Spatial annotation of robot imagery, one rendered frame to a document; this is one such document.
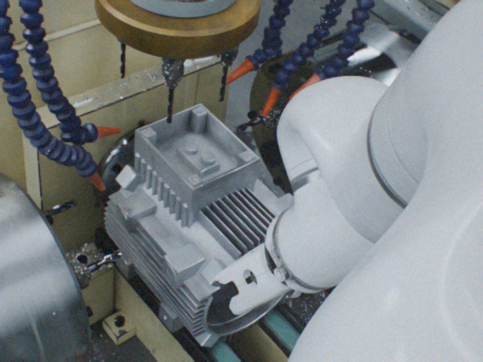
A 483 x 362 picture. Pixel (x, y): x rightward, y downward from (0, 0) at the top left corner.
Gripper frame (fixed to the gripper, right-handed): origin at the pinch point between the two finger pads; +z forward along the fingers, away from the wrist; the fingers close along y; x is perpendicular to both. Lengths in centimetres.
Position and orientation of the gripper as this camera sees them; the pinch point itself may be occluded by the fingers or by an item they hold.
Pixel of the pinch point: (236, 284)
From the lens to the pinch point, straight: 92.9
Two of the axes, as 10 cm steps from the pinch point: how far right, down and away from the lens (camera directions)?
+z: -4.1, 3.2, 8.5
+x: -4.8, -8.7, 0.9
